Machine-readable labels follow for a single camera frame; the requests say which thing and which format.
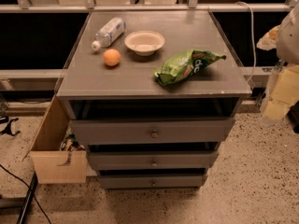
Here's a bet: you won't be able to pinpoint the metal railing frame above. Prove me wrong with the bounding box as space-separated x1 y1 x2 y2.
0 0 299 91

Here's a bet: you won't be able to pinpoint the black clamp tool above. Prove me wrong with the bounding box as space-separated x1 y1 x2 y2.
0 116 20 136

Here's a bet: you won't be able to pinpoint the grey drawer cabinet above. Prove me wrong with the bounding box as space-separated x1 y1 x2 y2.
57 10 251 177

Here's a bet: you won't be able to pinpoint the clear plastic water bottle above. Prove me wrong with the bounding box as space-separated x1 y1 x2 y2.
92 17 125 50

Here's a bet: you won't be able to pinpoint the orange fruit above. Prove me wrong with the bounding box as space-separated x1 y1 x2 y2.
103 49 121 66

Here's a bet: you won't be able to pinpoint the grey top drawer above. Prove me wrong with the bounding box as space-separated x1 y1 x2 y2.
70 118 235 145

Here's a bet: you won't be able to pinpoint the light wooden box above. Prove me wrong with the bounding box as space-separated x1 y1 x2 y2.
29 97 87 184

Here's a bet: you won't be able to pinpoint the grey drawer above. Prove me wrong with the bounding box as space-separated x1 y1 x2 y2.
99 174 207 189
88 151 219 171
70 118 235 145

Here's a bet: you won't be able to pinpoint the green chip bag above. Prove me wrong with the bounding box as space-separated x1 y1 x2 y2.
153 49 226 86

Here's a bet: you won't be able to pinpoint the snack packets in box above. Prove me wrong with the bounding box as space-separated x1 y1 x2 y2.
60 127 85 151

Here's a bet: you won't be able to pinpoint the black floor cable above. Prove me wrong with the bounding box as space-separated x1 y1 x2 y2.
0 163 53 224

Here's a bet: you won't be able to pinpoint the white paper bowl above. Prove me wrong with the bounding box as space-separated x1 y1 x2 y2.
124 31 164 56

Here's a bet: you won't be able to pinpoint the grey bottom drawer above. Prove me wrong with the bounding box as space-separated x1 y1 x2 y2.
99 174 207 189

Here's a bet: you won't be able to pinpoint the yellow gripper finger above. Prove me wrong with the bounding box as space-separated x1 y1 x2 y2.
257 25 280 51
263 66 299 120

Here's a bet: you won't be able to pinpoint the white hanging cable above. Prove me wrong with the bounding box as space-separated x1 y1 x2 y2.
235 1 258 83

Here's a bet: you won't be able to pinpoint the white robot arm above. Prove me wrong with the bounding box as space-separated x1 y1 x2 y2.
257 5 299 120

